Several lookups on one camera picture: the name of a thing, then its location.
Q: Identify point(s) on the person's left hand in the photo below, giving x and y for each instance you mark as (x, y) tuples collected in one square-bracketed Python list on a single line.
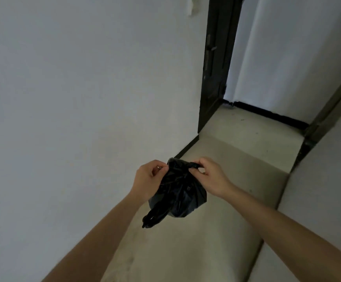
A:
[(145, 180)]

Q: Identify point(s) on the person's right hand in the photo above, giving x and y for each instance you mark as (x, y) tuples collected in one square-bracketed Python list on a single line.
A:
[(214, 180)]

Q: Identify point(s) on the person's right thumb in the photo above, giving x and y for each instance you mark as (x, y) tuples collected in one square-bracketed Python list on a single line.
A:
[(199, 162)]

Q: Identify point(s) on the person's left thumb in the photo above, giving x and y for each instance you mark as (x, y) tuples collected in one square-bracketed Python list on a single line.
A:
[(160, 165)]

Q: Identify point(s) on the black plastic bag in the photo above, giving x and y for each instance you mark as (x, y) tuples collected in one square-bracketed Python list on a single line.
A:
[(179, 193)]

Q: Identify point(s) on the person's left forearm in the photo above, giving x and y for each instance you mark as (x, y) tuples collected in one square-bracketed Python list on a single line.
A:
[(95, 243)]

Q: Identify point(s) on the person's right forearm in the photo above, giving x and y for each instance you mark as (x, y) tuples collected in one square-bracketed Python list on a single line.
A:
[(291, 237)]

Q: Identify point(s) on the black baseboard strip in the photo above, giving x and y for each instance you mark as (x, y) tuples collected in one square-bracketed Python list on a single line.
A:
[(269, 113)]

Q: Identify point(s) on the dark door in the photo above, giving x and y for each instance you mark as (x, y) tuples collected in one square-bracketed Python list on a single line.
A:
[(216, 61)]

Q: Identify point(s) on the dark door frame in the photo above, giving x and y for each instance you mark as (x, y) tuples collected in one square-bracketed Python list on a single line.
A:
[(324, 117)]

